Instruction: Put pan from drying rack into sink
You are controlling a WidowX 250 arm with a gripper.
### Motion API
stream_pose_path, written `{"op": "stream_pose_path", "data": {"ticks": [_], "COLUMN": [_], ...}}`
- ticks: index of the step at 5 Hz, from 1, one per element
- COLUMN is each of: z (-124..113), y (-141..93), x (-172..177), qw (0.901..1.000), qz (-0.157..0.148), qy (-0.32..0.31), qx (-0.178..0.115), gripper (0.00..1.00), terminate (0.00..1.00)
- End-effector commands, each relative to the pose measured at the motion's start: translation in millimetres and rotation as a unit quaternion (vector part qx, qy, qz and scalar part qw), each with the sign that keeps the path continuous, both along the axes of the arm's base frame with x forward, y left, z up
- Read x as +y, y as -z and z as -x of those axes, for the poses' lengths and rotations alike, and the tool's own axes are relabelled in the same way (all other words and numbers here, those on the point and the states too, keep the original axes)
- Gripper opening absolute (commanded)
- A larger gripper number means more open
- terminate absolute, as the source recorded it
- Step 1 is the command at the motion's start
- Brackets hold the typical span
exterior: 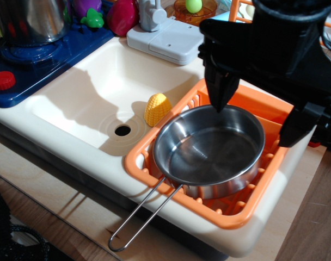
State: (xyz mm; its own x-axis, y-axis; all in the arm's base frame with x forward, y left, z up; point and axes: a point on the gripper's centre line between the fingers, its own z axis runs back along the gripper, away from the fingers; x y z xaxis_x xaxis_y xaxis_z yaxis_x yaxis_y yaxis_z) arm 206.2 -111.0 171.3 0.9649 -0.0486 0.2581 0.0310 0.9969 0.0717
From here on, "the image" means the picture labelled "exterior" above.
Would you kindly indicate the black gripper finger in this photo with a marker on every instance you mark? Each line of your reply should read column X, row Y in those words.
column 299, row 123
column 221, row 86

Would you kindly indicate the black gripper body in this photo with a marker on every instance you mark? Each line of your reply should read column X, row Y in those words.
column 282, row 57

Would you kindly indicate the stainless steel pan wire handle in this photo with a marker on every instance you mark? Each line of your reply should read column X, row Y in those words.
column 205, row 153

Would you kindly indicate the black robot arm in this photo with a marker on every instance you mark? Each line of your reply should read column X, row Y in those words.
column 293, row 10

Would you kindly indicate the orange upright grid rack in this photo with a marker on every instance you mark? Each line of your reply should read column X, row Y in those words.
column 243, row 11

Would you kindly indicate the orange plastic drying rack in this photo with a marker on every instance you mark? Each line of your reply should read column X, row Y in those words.
column 233, row 211

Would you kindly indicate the cream plastic toy sink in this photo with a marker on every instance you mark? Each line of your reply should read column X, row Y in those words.
column 62, row 167

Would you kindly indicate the black red clamp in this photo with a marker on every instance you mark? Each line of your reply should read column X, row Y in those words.
column 322, row 133

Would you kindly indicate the yellow toy corn cob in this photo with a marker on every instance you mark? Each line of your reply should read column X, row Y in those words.
column 157, row 108

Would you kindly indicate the grey toy faucet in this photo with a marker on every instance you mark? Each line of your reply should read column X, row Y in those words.
column 164, row 37

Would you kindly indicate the orange transparent bowl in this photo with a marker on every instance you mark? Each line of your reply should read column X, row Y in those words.
column 181, row 14

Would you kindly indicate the light green toy egg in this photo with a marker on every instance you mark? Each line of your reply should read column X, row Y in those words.
column 193, row 6

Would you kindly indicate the magenta toy fruit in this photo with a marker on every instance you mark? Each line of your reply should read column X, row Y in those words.
column 123, row 16

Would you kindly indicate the purple toy eggplant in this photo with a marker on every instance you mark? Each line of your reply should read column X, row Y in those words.
column 88, row 12

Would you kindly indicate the blue toy stove top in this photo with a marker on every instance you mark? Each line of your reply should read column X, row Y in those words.
column 34, row 67

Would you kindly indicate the large stainless steel pot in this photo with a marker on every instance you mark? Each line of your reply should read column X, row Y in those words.
column 33, row 22

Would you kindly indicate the red stove knob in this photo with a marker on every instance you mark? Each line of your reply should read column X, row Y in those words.
column 7, row 80

